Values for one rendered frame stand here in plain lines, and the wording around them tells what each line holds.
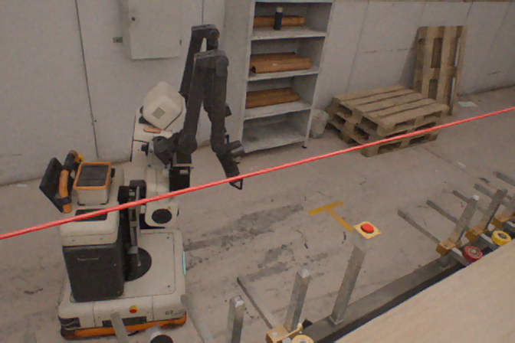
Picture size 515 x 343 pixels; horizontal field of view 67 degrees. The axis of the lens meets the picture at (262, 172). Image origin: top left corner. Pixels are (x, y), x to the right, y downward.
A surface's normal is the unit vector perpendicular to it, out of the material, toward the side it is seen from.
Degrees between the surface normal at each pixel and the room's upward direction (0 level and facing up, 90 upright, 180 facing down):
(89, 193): 92
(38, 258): 0
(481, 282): 0
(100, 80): 90
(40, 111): 90
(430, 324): 0
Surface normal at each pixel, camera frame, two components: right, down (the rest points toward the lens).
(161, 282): 0.11, -0.83
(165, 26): 0.53, 0.52
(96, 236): 0.21, 0.55
